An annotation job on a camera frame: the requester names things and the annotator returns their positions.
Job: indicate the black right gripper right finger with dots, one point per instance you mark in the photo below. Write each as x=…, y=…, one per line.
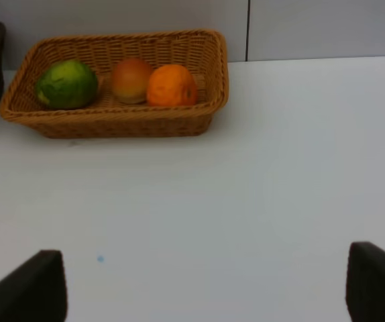
x=365, y=282

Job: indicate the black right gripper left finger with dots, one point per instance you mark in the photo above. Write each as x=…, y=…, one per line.
x=36, y=290

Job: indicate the green papaya fruit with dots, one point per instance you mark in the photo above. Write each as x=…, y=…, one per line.
x=66, y=85

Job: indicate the red yellow peach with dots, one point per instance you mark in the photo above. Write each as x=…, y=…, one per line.
x=129, y=80

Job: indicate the orange tangerine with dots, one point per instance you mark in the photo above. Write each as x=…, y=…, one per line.
x=172, y=85

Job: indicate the light orange wicker basket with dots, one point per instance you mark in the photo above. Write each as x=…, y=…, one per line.
x=203, y=52

